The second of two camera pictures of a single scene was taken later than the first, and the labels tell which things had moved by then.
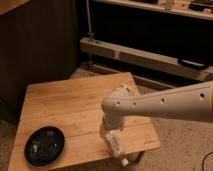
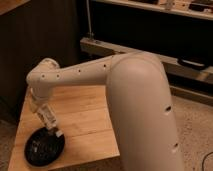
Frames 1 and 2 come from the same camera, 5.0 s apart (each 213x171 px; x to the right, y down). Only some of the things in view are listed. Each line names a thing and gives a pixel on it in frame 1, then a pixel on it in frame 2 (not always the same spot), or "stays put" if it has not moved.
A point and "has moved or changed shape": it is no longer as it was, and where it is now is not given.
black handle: x=192 y=64 stays put
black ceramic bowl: x=44 y=146 stays put
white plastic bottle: x=115 y=143 has moved or changed shape
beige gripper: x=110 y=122 → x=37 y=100
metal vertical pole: x=90 y=34 stays put
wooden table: x=74 y=107 stays put
